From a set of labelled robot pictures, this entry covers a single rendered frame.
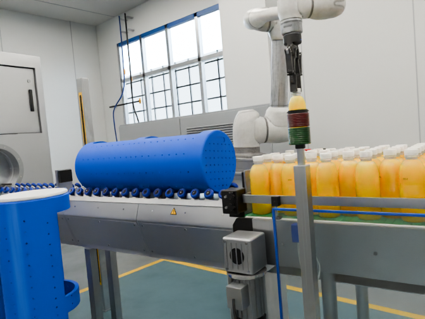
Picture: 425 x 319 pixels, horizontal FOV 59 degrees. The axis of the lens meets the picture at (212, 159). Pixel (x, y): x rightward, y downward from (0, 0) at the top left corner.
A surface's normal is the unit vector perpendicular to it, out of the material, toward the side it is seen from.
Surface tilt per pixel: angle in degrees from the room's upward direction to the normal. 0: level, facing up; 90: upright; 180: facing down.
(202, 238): 109
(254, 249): 90
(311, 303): 90
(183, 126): 90
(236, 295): 90
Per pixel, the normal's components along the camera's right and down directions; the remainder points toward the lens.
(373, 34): -0.66, 0.10
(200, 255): -0.51, 0.42
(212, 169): 0.82, -0.04
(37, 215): 0.54, 0.00
